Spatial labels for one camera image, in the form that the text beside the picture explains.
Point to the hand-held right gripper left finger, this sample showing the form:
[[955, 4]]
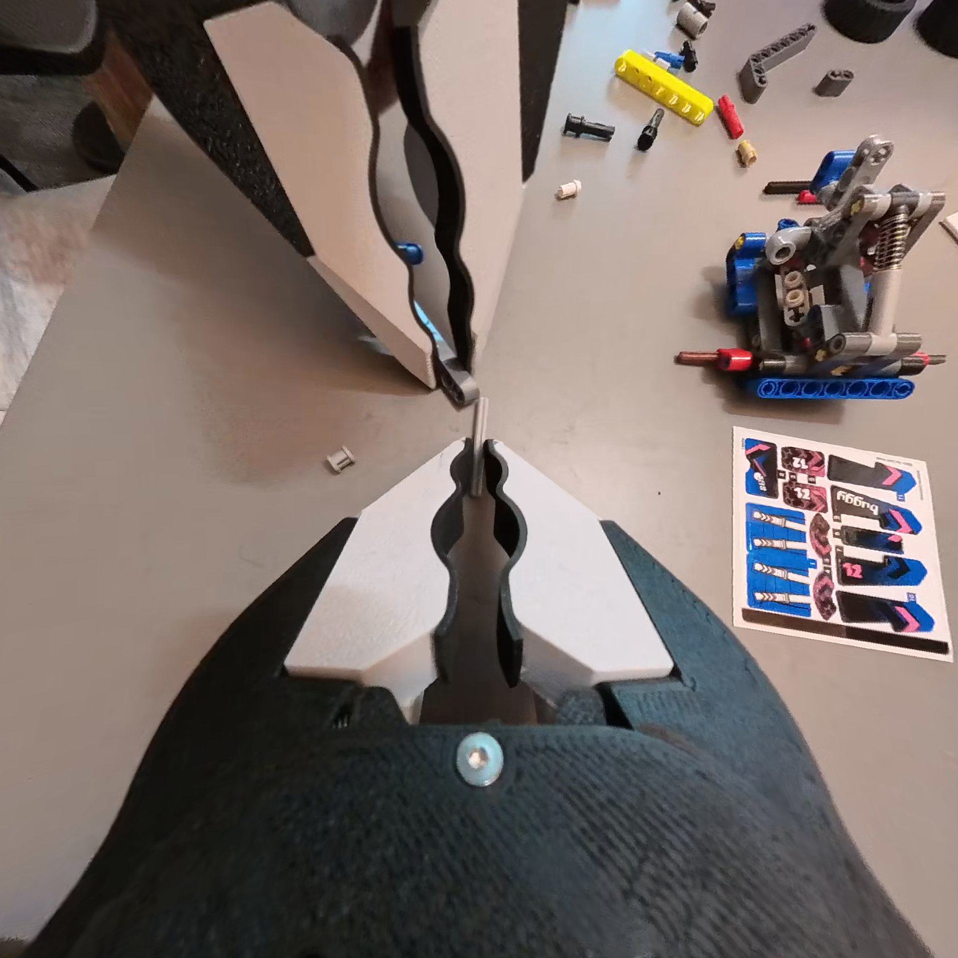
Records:
[[359, 599]]

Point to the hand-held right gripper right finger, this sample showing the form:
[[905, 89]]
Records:
[[591, 599]]

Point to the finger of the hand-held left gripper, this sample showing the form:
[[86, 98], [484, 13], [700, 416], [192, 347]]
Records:
[[490, 112], [299, 135]]

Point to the blue plastic connector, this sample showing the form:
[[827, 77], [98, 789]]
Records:
[[408, 251]]

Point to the light grey plastic axle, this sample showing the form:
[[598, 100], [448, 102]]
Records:
[[480, 449]]

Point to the dark grey angled beam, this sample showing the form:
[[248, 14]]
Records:
[[782, 46], [458, 382]]

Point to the brown wooden cabinet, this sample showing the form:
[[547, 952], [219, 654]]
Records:
[[123, 90]]

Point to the black plastic axle pin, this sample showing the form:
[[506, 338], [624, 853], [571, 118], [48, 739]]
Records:
[[649, 131], [589, 127]]

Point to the light grey plastic bush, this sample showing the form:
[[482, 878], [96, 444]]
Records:
[[340, 459]]

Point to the black office chair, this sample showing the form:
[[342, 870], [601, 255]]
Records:
[[45, 45]]

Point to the yellow plastic beam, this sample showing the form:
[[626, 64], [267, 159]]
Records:
[[662, 86]]

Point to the blue plastic pin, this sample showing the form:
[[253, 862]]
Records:
[[666, 58]]

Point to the black plastic connector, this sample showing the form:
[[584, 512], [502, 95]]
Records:
[[688, 56]]

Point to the long red plastic pin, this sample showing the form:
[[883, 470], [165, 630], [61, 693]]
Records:
[[731, 116]]

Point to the blue and pink sticker sheet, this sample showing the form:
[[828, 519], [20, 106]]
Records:
[[838, 539]]

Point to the tan plastic pin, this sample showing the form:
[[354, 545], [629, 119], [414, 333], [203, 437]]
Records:
[[747, 153]]

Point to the black plastic axle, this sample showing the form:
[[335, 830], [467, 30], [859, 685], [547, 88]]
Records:
[[786, 187]]

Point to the small dark grey beam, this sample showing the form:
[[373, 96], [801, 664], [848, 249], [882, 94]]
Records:
[[834, 82]]

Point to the toy buggy chassis assembly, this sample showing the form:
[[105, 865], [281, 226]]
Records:
[[823, 299]]

